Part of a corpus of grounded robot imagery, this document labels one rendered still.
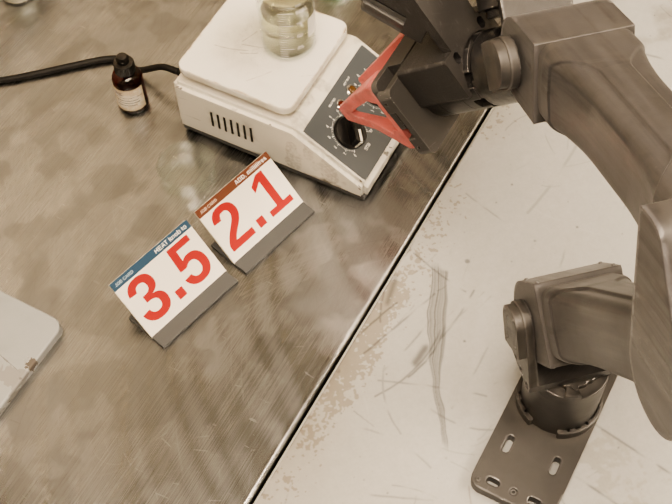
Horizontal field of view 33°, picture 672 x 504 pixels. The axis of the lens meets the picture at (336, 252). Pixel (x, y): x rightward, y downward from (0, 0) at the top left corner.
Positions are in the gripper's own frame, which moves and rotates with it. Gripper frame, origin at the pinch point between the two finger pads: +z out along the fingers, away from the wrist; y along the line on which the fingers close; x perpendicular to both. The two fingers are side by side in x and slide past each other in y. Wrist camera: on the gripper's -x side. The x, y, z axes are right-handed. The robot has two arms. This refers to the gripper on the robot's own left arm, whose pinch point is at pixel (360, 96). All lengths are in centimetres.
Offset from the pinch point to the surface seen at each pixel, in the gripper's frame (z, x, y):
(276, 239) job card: 11.4, 7.3, 8.5
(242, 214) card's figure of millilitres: 12.8, 3.8, 8.6
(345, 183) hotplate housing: 7.7, 7.9, 1.4
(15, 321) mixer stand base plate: 22.9, -3.0, 26.6
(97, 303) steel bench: 19.9, 0.8, 21.4
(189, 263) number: 14.0, 2.9, 15.1
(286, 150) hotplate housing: 11.4, 3.0, 1.4
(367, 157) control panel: 6.4, 7.6, -1.4
